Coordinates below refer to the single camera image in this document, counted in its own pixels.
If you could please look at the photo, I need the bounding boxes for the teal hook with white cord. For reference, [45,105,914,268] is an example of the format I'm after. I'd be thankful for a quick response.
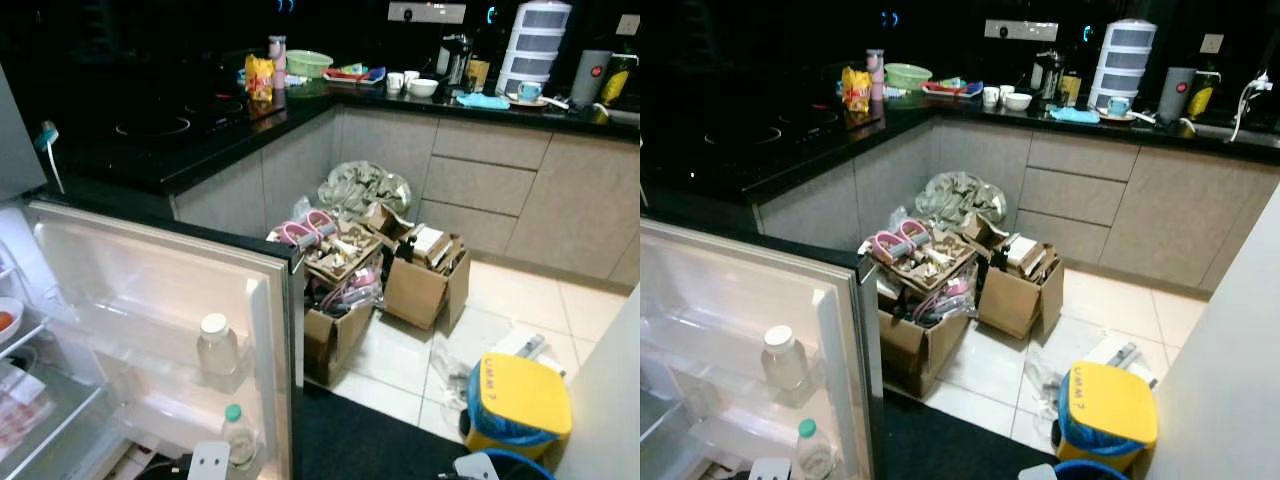
[34,119,67,197]

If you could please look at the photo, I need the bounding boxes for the large printed cardboard box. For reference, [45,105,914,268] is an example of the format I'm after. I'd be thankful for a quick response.
[299,268,382,387]
[877,288,967,400]

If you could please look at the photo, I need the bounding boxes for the silver two-door fridge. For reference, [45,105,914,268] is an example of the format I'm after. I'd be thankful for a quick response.
[640,205,887,480]
[0,60,307,480]

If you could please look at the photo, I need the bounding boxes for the red tray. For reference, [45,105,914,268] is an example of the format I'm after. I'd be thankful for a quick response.
[321,63,387,86]
[919,77,987,99]

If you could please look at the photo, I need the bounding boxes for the grey cylindrical appliance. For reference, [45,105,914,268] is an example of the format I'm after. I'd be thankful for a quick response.
[569,49,614,109]
[1157,65,1200,124]

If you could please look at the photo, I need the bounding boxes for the cardboard tray of clutter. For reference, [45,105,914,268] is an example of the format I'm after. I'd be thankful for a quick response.
[864,224,980,302]
[269,207,387,287]

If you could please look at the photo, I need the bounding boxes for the small open cardboard box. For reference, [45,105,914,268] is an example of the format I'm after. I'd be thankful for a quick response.
[359,202,472,332]
[959,214,1067,342]

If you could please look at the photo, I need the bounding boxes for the white stacked container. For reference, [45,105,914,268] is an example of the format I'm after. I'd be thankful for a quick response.
[1087,17,1160,112]
[496,0,574,99]

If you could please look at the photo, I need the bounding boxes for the clear bottle with green cap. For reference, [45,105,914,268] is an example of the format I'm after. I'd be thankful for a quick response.
[794,418,837,480]
[221,403,260,470]

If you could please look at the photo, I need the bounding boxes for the pink food packets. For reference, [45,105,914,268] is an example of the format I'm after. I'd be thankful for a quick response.
[0,385,57,456]

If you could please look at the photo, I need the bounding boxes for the steel kettle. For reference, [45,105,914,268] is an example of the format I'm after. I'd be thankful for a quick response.
[436,32,474,90]
[1029,47,1067,102]

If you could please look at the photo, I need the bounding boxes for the yellow bottle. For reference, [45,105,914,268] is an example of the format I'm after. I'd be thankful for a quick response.
[1186,67,1222,122]
[599,54,637,107]

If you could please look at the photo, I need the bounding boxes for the white plug with cable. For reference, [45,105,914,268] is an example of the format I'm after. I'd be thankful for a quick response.
[1229,69,1274,142]

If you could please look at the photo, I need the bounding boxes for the black induction hob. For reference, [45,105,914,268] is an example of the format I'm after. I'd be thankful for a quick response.
[109,94,252,142]
[704,104,847,152]

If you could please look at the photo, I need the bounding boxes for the green plastic bowl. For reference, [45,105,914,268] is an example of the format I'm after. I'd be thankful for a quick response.
[285,49,335,80]
[883,61,934,92]

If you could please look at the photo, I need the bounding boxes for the grey-green crumpled bag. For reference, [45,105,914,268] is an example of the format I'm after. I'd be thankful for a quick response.
[317,159,414,222]
[914,169,1010,232]

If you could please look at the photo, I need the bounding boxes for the black floor mat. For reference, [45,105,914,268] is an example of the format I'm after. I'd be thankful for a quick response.
[879,389,1062,480]
[289,379,472,480]

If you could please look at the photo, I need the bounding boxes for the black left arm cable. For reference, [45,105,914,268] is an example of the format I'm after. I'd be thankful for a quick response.
[139,454,197,480]

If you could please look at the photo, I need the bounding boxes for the clear plastic bag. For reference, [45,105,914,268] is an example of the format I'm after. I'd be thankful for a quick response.
[1021,344,1067,412]
[429,334,472,402]

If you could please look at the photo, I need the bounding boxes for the blue plastic bucket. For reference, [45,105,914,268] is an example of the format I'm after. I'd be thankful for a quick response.
[451,447,557,480]
[1049,457,1132,480]

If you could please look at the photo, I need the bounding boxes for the yellow snack bag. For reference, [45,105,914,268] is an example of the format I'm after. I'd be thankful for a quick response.
[244,54,277,104]
[841,66,874,114]

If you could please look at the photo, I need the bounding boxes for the black kitchen countertop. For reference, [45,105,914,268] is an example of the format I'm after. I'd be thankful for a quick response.
[640,90,1280,207]
[40,75,641,197]

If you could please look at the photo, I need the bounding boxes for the white box on floor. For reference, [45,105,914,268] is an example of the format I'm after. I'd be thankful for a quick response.
[1084,332,1162,387]
[489,324,567,377]

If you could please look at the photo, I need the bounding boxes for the yellow bin with blue liner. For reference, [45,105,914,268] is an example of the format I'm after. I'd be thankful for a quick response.
[1049,361,1160,472]
[461,351,574,462]

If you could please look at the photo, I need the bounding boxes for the grey socket strip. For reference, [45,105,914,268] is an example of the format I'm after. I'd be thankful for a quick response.
[983,17,1060,42]
[387,1,468,26]

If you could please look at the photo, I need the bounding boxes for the clear bottle with white cap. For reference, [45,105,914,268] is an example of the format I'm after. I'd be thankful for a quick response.
[761,324,810,394]
[196,312,242,380]

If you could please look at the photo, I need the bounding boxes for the grey kitchen cabinets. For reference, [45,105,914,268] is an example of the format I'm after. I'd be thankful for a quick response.
[754,112,1280,297]
[169,100,641,292]

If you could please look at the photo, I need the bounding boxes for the bowl of orange food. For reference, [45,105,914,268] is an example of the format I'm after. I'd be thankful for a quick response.
[0,297,25,348]

